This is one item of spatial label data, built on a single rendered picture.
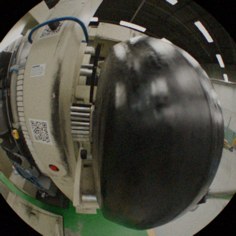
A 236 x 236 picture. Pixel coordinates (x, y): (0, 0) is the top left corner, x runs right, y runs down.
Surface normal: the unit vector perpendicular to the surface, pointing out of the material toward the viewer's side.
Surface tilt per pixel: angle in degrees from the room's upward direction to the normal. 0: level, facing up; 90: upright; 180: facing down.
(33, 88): 90
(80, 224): 0
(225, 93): 90
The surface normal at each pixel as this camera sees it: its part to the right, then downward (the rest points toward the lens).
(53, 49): 0.23, 0.34
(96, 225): 0.16, -0.94
